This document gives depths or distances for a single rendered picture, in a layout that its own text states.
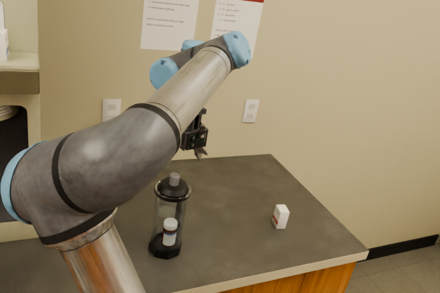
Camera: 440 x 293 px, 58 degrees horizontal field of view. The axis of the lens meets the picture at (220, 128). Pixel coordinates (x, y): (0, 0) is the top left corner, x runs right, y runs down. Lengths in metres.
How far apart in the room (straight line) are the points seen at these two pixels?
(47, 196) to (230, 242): 0.89
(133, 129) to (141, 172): 0.06
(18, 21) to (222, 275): 0.87
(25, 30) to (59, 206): 0.58
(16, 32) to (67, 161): 0.59
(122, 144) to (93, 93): 1.08
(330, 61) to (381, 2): 0.36
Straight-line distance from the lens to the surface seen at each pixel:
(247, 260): 1.31
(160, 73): 0.86
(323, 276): 1.54
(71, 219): 0.58
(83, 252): 0.62
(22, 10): 1.05
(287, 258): 1.37
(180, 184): 1.15
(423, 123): 2.67
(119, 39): 1.53
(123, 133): 0.51
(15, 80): 1.01
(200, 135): 1.02
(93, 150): 0.51
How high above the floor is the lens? 1.80
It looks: 24 degrees down
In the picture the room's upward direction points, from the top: 10 degrees clockwise
